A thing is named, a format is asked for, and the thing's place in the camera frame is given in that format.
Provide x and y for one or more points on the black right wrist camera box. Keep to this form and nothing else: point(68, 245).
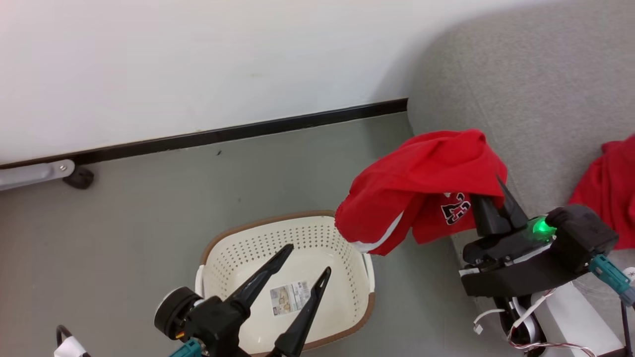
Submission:
point(583, 235)

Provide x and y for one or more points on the black wall baseboard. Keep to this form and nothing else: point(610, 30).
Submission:
point(223, 134)

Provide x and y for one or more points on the grey fabric sofa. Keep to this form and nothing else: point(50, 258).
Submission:
point(521, 74)

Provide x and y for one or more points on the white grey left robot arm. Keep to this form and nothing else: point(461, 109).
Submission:
point(173, 312)

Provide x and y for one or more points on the black caster wheel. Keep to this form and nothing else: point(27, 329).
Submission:
point(79, 178)

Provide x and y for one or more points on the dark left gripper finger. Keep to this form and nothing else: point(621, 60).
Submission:
point(305, 317)
point(260, 280)

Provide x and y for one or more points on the grey metal frame leg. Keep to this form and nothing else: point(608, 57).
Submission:
point(30, 174)

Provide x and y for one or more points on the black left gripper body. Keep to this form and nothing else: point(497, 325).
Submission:
point(213, 325)

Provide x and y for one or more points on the red jersey with number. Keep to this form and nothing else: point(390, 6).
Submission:
point(421, 173)

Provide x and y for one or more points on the plain red garment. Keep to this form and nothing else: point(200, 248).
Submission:
point(607, 191)

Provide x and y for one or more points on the paper label sticker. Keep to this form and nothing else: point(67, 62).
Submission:
point(290, 297)

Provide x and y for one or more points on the cream perforated laundry basket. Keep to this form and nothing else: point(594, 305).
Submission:
point(258, 248)

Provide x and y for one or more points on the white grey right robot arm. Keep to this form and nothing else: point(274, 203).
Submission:
point(570, 317)

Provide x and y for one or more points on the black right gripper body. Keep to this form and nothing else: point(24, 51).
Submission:
point(516, 270)

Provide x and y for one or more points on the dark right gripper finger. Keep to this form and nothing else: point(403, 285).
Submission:
point(511, 206)
point(487, 217)

